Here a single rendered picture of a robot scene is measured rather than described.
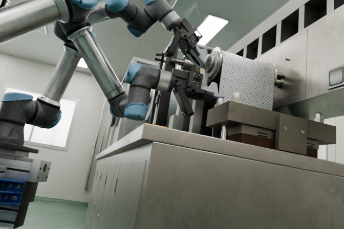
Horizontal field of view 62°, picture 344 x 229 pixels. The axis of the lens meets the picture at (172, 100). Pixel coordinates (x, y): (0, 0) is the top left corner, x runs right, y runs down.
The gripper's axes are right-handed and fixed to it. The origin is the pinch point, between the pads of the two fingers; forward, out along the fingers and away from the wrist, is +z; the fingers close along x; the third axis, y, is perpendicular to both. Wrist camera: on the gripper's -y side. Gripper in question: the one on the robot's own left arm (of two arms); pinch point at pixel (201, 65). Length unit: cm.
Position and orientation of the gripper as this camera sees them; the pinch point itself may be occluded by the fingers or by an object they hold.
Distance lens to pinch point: 118.6
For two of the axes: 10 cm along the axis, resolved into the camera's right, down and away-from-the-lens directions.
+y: 7.1, -5.9, 3.7
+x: -3.0, 2.2, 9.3
